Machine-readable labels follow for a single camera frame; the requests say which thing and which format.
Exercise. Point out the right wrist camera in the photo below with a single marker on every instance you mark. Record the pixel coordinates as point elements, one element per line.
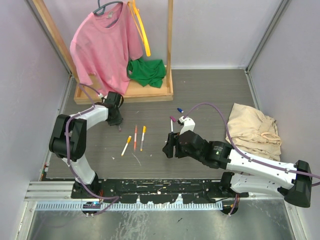
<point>187,124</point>

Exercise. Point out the green cloth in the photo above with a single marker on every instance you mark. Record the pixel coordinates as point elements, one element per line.
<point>147,72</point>

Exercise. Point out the orange highlighter pen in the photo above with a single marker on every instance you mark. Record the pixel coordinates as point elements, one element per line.
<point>135,138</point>

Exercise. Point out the yellow hanger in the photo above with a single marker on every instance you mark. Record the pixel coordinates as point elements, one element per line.
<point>139,25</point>

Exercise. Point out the white marker orange tip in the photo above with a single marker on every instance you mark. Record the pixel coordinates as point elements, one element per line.
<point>142,141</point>

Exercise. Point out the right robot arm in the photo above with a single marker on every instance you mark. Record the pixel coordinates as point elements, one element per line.
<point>245,172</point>

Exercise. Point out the wooden rack right post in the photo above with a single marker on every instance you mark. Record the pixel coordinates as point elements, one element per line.
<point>169,42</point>

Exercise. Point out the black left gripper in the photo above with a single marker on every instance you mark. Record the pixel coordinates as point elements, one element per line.
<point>117,120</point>

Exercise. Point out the pink shirt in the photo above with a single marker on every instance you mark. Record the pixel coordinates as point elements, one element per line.
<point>103,45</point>

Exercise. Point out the white marker blue end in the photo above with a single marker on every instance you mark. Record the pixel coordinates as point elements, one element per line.
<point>171,126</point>

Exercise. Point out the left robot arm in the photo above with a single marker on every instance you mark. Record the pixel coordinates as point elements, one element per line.
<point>68,140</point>

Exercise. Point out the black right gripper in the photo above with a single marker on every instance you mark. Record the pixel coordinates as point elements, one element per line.
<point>172,140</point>

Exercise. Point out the wooden rack base tray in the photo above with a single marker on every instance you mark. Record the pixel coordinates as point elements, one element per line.
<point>135,92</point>

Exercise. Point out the beige cloth bag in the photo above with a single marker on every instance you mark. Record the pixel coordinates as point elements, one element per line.
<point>254,132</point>

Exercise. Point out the white pen yellow end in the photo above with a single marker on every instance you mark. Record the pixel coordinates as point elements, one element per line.
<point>124,149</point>

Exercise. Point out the grey clothes hanger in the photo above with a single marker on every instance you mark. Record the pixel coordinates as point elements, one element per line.
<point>107,10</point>

